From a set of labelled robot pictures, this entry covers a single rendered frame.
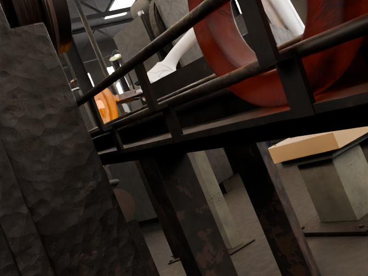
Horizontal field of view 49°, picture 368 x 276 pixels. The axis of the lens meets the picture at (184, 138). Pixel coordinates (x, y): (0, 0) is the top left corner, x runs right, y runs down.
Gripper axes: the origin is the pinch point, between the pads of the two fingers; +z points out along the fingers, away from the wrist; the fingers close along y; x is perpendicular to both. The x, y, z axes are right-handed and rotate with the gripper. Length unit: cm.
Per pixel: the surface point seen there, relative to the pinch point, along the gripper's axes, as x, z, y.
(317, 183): -61, -75, -11
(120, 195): -34.4, 9.0, -9.1
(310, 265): -59, -2, -81
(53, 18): 16, 21, -45
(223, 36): -19, 26, -116
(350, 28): -25, 29, -131
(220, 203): -58, -51, 32
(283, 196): -44, -2, -80
